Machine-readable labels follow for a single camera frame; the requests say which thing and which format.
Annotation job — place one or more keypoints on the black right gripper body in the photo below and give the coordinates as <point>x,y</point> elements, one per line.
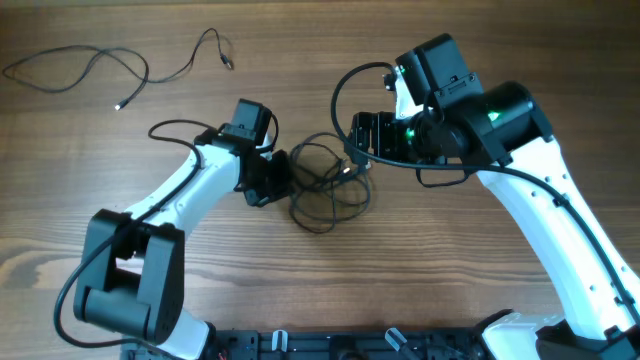
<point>363,133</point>

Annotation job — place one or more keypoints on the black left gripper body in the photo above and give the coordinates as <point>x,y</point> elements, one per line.
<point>273,178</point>

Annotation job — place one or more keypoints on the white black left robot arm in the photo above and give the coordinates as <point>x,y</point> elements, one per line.
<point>131,277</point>

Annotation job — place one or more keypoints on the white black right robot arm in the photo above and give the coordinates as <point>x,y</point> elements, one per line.
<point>444,120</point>

